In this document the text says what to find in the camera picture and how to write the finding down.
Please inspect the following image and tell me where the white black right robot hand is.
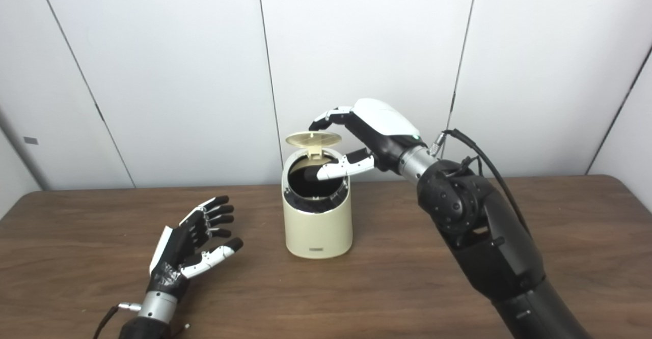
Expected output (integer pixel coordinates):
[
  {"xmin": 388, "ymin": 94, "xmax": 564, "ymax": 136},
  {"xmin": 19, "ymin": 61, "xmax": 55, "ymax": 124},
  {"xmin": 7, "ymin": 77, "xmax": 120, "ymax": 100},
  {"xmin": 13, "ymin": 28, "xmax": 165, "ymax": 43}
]
[{"xmin": 309, "ymin": 98, "xmax": 428, "ymax": 181}]

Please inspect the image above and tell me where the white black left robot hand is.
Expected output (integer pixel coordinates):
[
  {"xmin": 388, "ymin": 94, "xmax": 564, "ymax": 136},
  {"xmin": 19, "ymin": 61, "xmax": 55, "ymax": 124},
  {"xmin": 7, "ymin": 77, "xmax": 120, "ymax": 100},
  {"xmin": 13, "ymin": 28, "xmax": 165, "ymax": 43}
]
[{"xmin": 148, "ymin": 195, "xmax": 244, "ymax": 299}]

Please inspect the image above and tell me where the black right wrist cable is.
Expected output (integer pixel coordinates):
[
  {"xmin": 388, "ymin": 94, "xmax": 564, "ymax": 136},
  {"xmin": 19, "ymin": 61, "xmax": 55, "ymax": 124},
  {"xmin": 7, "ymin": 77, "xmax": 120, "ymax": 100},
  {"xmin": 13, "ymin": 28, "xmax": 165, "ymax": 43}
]
[{"xmin": 430, "ymin": 128, "xmax": 533, "ymax": 238}]

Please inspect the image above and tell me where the cream round bin lid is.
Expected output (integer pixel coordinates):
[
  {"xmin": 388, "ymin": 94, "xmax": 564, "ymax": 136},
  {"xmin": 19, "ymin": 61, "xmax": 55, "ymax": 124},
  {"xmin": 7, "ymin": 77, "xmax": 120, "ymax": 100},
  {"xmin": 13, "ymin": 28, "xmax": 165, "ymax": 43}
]
[{"xmin": 285, "ymin": 131, "xmax": 342, "ymax": 159}]

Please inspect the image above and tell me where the cream-colored bin body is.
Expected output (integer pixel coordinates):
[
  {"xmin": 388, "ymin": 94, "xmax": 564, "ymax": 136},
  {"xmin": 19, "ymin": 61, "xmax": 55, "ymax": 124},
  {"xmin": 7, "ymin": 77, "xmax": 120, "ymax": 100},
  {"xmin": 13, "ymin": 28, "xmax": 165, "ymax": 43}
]
[{"xmin": 282, "ymin": 147, "xmax": 353, "ymax": 259}]

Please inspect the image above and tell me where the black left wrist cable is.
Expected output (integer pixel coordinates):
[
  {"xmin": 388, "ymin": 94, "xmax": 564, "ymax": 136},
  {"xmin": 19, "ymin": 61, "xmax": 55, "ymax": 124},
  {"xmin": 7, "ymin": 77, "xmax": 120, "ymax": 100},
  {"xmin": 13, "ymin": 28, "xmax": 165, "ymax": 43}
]
[{"xmin": 93, "ymin": 302, "xmax": 143, "ymax": 339}]

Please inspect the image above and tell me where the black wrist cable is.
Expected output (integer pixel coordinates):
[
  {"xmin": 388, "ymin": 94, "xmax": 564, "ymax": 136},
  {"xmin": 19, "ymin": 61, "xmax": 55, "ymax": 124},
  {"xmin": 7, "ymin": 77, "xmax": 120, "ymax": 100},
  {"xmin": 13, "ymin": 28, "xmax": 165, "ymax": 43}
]
[
  {"xmin": 430, "ymin": 128, "xmax": 533, "ymax": 238},
  {"xmin": 93, "ymin": 302, "xmax": 143, "ymax": 339}
]

